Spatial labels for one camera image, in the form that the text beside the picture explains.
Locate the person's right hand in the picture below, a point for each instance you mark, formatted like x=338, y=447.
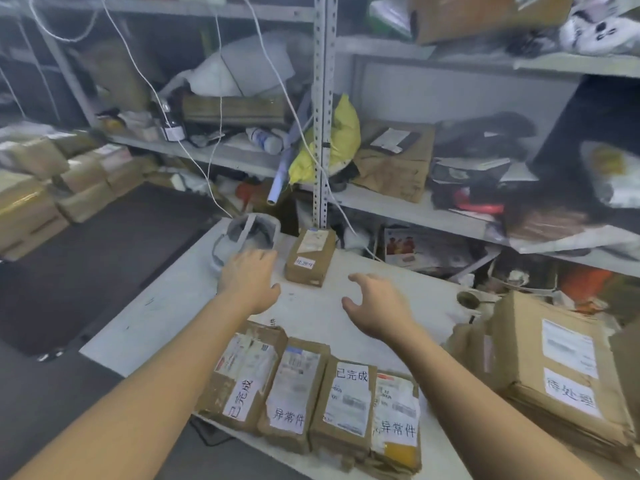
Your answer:
x=385, y=314

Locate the person's left hand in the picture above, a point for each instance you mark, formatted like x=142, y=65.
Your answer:
x=250, y=284

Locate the cardboard parcel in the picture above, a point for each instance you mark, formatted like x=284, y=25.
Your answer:
x=320, y=264

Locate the person's left forearm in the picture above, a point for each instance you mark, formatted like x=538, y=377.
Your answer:
x=140, y=404

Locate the person's right forearm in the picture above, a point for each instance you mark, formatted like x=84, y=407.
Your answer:
x=485, y=419

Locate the colourful printed paper box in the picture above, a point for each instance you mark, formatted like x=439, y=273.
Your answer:
x=400, y=244

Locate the small orange container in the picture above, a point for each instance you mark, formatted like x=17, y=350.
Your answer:
x=247, y=190

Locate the rolled pale paper poster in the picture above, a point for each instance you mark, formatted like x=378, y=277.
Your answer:
x=277, y=187

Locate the grey metal shelf rack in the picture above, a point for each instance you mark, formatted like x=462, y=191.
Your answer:
x=400, y=204

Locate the white crumpled wrapper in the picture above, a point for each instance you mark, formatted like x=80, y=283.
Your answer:
x=190, y=183

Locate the white plastic basket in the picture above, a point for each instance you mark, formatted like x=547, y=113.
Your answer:
x=510, y=274

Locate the blurred grey storage rack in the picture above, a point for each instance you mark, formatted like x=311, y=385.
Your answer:
x=225, y=154

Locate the black tape roll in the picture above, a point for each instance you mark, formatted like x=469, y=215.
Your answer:
x=341, y=187

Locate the crumpled cardboard box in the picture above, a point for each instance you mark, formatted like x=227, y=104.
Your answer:
x=400, y=179

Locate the pink plastic packet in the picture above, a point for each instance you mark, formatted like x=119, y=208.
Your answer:
x=485, y=208

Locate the black rubber mat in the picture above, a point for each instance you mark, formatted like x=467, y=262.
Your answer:
x=100, y=274

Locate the grey and black mailer bag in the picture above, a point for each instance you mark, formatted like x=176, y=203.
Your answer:
x=470, y=172

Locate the flat green-printed cardboard box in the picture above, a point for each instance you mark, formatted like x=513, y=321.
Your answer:
x=235, y=109

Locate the yellow plastic bag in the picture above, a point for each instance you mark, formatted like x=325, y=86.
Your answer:
x=345, y=129

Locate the brown parcel in clear wrap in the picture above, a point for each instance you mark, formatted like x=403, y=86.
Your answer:
x=545, y=222

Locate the white gridded plastic bag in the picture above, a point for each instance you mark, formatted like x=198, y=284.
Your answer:
x=575, y=244

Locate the orange box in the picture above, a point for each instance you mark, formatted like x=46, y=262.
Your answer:
x=585, y=282

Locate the black fluffy plastic bag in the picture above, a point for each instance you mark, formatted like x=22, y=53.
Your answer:
x=490, y=129

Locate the white foam sheet bundle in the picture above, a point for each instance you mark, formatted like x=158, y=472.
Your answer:
x=250, y=64

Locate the row of big cardboard cartons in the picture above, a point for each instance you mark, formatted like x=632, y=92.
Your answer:
x=30, y=214

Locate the crumpled brown paper sack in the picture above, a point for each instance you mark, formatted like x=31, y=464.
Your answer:
x=115, y=79

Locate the white mailer bag yellow patch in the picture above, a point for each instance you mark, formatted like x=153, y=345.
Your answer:
x=615, y=184

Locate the green plastic bag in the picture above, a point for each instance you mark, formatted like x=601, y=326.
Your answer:
x=390, y=14

